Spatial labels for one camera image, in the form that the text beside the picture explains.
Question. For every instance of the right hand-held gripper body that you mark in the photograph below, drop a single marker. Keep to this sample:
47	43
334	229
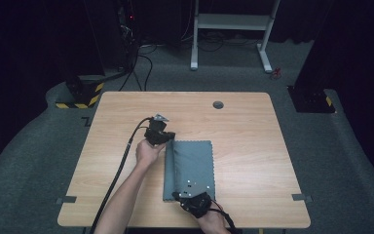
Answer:
194	198

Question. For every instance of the dark equipment rack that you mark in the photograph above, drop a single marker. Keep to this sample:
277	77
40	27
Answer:
128	35

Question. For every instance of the small red object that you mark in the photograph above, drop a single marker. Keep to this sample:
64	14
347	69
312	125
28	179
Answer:
275	74

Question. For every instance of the black yellow striped base block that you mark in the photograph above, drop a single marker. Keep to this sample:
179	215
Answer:
84	94

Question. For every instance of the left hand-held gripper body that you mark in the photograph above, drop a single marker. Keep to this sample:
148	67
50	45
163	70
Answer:
156	133

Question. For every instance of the grey table grommet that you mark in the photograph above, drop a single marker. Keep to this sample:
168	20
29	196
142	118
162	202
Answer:
218	105

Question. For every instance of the grey cloth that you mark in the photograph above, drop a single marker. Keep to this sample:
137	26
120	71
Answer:
191	162

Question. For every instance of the person's right hand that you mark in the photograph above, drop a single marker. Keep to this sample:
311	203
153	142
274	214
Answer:
212	222

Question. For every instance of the person's left hand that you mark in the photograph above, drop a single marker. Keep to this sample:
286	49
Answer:
147	154

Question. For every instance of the white metal stand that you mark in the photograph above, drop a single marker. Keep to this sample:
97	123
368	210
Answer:
232	22

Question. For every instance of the grey tape strip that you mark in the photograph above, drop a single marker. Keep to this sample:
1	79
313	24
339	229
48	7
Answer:
66	200
301	197

